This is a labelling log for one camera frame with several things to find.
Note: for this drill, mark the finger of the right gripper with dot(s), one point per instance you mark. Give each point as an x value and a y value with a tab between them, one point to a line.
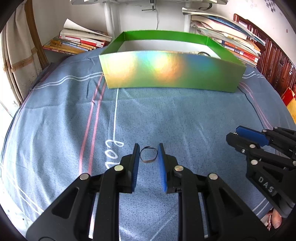
253	151
281	139

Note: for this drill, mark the beige curtain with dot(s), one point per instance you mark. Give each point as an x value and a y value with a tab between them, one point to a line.
24	58

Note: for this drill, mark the white desk frame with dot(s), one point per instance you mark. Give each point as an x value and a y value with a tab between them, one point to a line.
120	16

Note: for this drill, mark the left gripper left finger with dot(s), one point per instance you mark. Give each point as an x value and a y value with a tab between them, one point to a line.
69	216

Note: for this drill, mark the red yellow gift bag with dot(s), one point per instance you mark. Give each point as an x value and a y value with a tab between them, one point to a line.
288	99

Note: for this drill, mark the red wooden headboard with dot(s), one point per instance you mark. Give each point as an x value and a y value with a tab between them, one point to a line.
274	64

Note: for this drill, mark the green holographic box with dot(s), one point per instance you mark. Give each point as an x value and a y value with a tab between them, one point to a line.
169	59

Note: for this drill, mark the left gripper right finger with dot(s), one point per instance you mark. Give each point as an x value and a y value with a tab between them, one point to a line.
208	208

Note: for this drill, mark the stack of books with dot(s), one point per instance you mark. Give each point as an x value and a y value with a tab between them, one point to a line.
74	39
230	34

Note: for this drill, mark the blue striped bedsheet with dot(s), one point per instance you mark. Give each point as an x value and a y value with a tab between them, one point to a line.
72	123

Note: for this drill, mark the left stack of books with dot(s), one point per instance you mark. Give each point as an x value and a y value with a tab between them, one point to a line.
74	39

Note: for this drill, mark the right hand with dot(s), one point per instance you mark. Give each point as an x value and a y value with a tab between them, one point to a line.
273	219

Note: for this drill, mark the right stack of books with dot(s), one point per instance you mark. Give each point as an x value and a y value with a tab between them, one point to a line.
230	34

